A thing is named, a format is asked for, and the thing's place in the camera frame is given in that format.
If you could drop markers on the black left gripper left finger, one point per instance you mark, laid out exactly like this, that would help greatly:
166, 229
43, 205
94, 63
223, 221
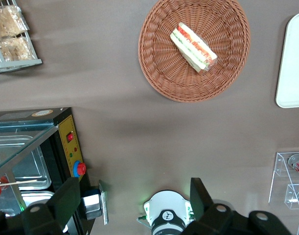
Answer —
63, 203

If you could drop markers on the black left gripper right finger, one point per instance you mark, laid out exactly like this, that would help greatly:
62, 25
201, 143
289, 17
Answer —
203, 213

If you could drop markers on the plastic-wrapped sandwich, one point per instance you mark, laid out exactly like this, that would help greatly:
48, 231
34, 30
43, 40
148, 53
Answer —
192, 47

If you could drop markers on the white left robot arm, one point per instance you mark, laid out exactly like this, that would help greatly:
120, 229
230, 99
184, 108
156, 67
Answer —
166, 208

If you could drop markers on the large brown wicker basket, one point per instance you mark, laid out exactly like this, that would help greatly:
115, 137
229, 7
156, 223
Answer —
161, 56

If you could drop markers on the beige plastic tray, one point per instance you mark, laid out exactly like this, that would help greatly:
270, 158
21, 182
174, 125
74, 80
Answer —
294, 68

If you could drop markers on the stainless steel pan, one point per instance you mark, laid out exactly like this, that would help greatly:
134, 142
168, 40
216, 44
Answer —
39, 198
29, 171

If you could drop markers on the silver metal warmer drawer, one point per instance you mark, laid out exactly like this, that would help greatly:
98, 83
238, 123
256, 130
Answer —
95, 206

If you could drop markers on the black food warmer display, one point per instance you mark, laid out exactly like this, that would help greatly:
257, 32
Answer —
58, 159

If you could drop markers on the wooden skewer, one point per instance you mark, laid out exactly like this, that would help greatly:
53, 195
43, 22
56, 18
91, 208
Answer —
19, 182

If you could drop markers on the clear acrylic bottle rack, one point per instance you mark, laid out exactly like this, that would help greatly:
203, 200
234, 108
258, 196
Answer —
280, 176

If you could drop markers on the clear bag of puffed snacks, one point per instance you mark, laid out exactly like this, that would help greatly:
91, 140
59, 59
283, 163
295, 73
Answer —
16, 49
7, 22

